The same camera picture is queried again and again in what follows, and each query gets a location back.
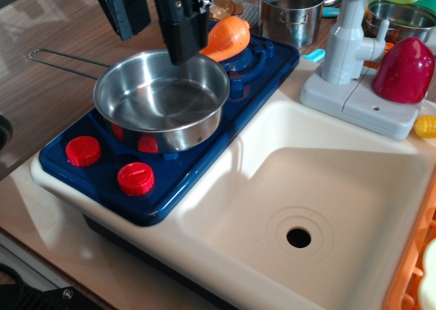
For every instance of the red stove knob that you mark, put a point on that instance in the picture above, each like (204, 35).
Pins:
(83, 151)
(135, 179)

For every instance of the steel pan with wire handle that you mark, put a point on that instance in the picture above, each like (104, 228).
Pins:
(154, 106)

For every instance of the red right stove knob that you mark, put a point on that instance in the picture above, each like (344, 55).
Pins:
(135, 179)

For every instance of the orange transparent plastic pot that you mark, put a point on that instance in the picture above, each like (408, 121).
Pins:
(221, 9)

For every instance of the red left stove knob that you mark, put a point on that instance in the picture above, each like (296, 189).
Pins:
(83, 151)

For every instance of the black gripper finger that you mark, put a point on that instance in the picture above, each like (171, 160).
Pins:
(127, 17)
(184, 26)

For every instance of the orange toy carrot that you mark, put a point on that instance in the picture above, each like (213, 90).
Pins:
(228, 37)

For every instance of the orange dish rack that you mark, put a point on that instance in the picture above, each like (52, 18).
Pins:
(403, 292)

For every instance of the cream toy sink unit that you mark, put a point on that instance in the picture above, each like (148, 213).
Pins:
(301, 211)

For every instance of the dark red plastic cup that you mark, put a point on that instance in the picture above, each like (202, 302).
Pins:
(405, 72)

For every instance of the yellow toy corn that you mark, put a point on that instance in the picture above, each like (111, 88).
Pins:
(425, 127)

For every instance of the grey toy faucet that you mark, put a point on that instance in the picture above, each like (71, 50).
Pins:
(342, 86)

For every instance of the light blue plastic piece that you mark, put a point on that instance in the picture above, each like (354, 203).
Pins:
(315, 56)

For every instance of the blue toy stove top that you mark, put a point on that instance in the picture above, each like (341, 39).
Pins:
(254, 75)

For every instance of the steel bowl at back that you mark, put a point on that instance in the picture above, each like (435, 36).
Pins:
(405, 20)

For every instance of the white plate in rack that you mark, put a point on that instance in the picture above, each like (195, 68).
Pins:
(426, 286)

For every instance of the tall steel pot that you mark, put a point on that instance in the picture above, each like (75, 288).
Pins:
(293, 22)

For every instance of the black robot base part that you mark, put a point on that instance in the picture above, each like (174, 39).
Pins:
(19, 295)

